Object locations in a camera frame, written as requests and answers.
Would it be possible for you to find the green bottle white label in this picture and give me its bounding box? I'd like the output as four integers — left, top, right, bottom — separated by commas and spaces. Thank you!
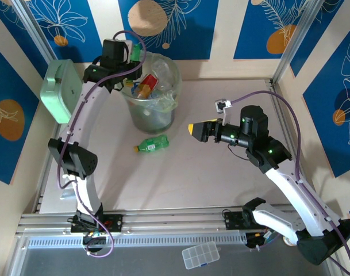
133, 134, 170, 154

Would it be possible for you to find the pale green bin liner bag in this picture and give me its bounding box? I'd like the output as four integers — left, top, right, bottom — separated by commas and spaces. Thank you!
110, 48, 182, 113

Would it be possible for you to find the clear grey plastic bin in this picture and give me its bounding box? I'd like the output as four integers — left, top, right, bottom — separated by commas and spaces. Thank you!
110, 48, 182, 135

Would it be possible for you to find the mint green plastic case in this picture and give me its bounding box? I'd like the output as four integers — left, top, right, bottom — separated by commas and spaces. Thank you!
39, 59, 85, 125

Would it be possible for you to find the clear compartment organizer box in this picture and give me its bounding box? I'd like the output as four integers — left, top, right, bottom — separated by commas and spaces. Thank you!
182, 240, 221, 270

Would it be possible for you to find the clear plastic container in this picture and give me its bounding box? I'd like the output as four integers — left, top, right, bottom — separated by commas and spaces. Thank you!
60, 183, 75, 200

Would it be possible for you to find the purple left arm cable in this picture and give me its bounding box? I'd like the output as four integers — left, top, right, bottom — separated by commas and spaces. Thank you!
56, 30, 148, 261

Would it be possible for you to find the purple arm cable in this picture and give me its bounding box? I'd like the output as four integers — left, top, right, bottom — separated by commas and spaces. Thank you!
56, 30, 148, 261
229, 90, 350, 275

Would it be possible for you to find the aluminium side rail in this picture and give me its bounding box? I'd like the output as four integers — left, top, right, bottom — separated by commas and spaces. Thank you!
32, 123, 62, 213
266, 79, 316, 208

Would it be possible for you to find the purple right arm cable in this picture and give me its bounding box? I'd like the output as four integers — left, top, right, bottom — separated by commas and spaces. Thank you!
229, 90, 350, 275

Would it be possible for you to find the aluminium frame post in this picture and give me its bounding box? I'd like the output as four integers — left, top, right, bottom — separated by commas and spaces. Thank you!
10, 0, 58, 63
271, 0, 327, 84

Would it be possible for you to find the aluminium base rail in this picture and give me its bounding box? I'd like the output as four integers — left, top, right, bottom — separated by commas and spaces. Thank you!
15, 202, 332, 234

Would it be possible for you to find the small circuit board with wires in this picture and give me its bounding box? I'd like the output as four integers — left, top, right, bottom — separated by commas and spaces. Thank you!
245, 229, 279, 251
82, 231, 107, 247

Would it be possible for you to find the grey slotted cable duct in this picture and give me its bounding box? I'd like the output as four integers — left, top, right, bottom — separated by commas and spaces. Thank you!
24, 232, 248, 250

